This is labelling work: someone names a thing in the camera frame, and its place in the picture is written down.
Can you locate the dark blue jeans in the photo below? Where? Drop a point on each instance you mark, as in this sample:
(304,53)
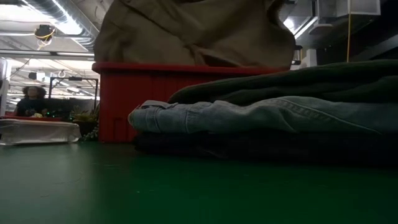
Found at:
(264,147)

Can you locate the black background rack frame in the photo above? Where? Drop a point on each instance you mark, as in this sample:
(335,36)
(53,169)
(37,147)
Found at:
(74,78)

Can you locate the light blue denim garment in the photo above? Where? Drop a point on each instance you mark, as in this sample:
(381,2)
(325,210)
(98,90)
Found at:
(248,115)

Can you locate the person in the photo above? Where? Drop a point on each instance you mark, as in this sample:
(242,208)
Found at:
(31,104)

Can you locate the long ceiling light bar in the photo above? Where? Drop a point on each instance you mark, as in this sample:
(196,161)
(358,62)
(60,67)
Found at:
(46,54)

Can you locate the dark computer monitor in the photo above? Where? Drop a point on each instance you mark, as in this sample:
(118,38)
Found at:
(68,107)

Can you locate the dark green garment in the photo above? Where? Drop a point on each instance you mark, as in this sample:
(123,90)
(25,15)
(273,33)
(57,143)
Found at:
(311,81)

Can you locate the wipes packet with orange label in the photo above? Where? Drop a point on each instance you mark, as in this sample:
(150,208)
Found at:
(37,132)

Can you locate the small green potted plant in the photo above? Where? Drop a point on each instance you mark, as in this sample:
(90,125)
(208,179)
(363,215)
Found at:
(85,119)

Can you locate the red plastic laundry basket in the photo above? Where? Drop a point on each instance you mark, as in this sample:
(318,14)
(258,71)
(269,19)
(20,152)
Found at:
(130,93)

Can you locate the beige trousers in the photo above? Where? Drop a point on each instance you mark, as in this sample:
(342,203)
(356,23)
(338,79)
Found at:
(186,31)

